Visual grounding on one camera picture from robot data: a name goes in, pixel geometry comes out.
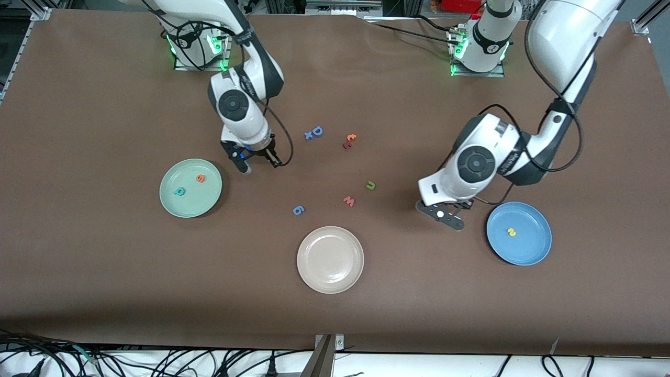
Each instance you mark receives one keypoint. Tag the red box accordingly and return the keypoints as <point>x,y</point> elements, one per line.
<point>460,5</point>

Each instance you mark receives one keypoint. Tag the blue foam letter D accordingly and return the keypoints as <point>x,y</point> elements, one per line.
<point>317,131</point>

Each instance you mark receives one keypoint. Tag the blue foam letter g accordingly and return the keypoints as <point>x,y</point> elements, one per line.
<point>298,210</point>

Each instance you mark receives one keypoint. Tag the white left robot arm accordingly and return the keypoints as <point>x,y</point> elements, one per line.
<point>565,36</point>

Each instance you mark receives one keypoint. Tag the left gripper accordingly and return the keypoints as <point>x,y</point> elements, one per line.
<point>464,205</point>

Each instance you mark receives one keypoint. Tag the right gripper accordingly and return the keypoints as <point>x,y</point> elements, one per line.
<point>260,152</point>

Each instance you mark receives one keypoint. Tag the blue plate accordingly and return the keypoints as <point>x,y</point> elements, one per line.
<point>528,248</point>

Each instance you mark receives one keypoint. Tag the beige plate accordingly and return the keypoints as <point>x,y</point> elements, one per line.
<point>330,259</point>

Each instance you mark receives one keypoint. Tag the dark grey metal beam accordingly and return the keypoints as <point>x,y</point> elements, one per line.
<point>319,364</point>

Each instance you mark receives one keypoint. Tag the brown table cover sheet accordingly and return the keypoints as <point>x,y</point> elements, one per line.
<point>104,288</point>

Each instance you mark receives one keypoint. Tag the grey equipment box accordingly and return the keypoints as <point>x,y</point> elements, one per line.
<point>340,8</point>

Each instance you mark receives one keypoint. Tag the aluminium frame rail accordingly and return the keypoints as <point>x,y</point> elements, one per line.
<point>21,47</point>

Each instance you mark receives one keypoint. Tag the green plate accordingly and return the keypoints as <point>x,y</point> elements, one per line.
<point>191,207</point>

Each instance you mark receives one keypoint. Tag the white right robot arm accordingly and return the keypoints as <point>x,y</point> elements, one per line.
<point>233,104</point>

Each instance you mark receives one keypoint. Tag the pink foam letter w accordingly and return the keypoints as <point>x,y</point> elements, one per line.
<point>349,201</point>

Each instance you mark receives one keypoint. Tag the white paper tag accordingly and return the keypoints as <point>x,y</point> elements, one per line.
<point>555,346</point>

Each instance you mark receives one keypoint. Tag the silver metal clamp bracket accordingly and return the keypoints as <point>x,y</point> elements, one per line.
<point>339,343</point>

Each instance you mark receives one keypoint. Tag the teal foam letter p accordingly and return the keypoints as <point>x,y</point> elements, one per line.
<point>180,191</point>

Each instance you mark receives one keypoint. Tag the aluminium frame bracket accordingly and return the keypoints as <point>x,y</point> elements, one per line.
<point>639,26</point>

